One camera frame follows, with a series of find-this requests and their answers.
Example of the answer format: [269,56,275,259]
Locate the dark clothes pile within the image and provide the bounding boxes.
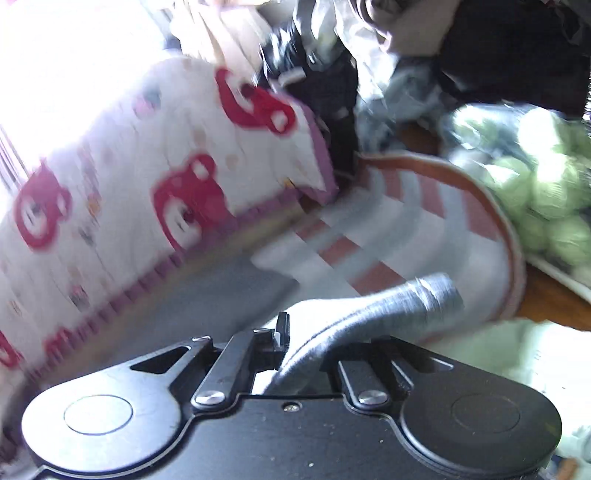
[259,0,591,176]

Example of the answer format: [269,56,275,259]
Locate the bag of pale green balls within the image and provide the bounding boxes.
[438,104,591,301]

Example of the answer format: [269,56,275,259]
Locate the beige mattress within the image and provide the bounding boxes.
[139,196,319,301]

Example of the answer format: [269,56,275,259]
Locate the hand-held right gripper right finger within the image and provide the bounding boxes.
[323,336,455,411]

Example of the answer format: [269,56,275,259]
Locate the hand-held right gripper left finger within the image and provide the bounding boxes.
[130,313,291,412]

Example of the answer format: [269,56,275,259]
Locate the checked pink grey mat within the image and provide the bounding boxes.
[252,154,527,324]

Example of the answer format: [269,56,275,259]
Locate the pale green blanket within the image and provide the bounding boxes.
[429,318,591,467]

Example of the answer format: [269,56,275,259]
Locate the grey cotton garment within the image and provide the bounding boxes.
[173,265,465,398]

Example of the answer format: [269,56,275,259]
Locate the printed bear blanket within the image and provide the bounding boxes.
[0,58,340,384]

